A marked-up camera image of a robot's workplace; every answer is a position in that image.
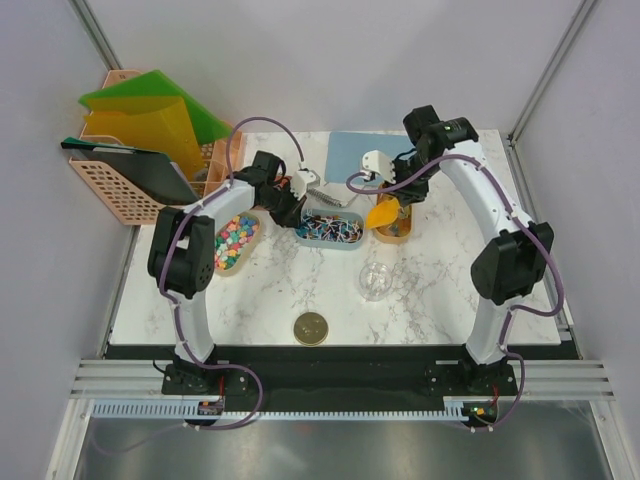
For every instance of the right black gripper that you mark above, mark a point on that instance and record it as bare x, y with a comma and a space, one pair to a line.
408, 195

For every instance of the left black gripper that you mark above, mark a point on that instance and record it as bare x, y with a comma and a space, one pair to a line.
290, 218

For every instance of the blue tray of lollipops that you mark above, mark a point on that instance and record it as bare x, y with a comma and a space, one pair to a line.
336, 230

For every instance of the orange plastic scoop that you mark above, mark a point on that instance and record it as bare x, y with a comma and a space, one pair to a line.
384, 213

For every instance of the clear plastic jar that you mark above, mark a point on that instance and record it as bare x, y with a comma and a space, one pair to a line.
375, 281

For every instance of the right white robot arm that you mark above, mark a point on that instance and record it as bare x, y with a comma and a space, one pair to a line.
511, 262

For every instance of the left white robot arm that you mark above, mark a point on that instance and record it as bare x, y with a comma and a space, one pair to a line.
181, 256

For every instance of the beige tray colourful candies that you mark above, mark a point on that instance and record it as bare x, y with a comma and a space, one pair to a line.
235, 242

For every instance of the yellow tray jelly candies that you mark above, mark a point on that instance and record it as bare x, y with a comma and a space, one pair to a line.
399, 231

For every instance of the white spiral notebook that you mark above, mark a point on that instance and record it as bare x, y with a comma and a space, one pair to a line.
335, 195

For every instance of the blue clipboard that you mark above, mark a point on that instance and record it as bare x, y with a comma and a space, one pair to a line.
346, 149

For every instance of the gold jar lid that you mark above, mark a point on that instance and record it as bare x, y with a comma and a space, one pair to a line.
310, 329

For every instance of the green plastic folder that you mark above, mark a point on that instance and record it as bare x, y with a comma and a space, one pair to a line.
132, 91

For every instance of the black folder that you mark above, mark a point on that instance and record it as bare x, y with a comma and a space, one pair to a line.
151, 171

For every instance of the yellow plastic folder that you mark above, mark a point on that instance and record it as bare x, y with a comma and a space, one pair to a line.
167, 130

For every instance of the pink file organizer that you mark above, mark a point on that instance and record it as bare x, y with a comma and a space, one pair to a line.
133, 205

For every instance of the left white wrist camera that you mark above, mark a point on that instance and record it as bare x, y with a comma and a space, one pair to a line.
303, 180

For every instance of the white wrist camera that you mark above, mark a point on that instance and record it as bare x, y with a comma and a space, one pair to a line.
303, 180
376, 164

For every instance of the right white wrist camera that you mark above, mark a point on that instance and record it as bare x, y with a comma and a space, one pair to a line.
376, 164

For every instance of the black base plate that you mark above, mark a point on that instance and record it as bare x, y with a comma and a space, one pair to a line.
339, 377

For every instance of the aluminium frame rail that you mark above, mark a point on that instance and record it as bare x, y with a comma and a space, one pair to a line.
544, 380

